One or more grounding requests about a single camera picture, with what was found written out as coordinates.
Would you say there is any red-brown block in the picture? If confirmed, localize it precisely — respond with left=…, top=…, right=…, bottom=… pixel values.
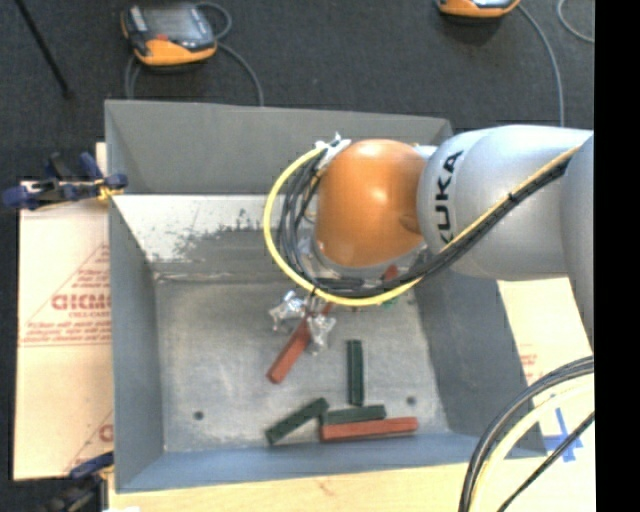
left=319, top=416, right=420, bottom=444
left=266, top=303, right=335, bottom=385

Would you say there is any dark green flat block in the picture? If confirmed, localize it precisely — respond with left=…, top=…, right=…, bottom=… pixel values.
left=264, top=397, right=331, bottom=447
left=322, top=404, right=388, bottom=426
left=345, top=339, right=365, bottom=407

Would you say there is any grey metal bin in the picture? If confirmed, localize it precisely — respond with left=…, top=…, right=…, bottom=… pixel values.
left=103, top=98, right=547, bottom=494

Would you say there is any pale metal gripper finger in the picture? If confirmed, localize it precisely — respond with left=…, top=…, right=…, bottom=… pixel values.
left=268, top=291, right=307, bottom=333
left=306, top=314, right=338, bottom=354

